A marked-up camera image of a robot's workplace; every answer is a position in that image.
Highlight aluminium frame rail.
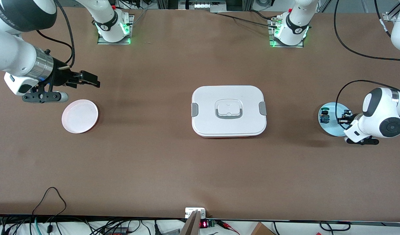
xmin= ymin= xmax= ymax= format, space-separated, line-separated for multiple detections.
xmin=382 ymin=0 xmax=400 ymax=25

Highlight short black table cable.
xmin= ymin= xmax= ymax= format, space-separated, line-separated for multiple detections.
xmin=249 ymin=10 xmax=279 ymax=23

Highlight white metal bracket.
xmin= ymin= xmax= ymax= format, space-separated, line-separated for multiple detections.
xmin=185 ymin=208 xmax=206 ymax=218

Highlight red clip lead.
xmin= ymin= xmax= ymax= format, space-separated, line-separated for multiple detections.
xmin=216 ymin=220 xmax=241 ymax=234

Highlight grey mounting post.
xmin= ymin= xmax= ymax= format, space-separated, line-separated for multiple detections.
xmin=180 ymin=211 xmax=201 ymax=235

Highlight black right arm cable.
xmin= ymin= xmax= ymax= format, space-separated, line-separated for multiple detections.
xmin=36 ymin=0 xmax=74 ymax=67

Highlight brown cardboard box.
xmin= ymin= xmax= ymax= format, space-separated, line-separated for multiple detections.
xmin=251 ymin=222 xmax=276 ymax=235

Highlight looped black cable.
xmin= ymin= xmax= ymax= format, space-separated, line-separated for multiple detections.
xmin=32 ymin=187 xmax=67 ymax=226

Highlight white power strip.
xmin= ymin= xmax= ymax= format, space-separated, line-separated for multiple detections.
xmin=179 ymin=0 xmax=227 ymax=10

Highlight white round plate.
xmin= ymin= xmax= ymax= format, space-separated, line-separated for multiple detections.
xmin=62 ymin=99 xmax=99 ymax=134

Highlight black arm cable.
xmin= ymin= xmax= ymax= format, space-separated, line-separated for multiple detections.
xmin=36 ymin=0 xmax=74 ymax=67
xmin=333 ymin=0 xmax=400 ymax=123

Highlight long black table cable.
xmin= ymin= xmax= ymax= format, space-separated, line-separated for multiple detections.
xmin=215 ymin=12 xmax=279 ymax=28

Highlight white lunch box grey latches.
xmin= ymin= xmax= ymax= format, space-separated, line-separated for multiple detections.
xmin=191 ymin=85 xmax=267 ymax=138

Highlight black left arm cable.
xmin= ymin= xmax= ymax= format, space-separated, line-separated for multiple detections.
xmin=333 ymin=0 xmax=400 ymax=123

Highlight light blue round plate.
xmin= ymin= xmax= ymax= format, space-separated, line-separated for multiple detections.
xmin=318 ymin=102 xmax=351 ymax=137

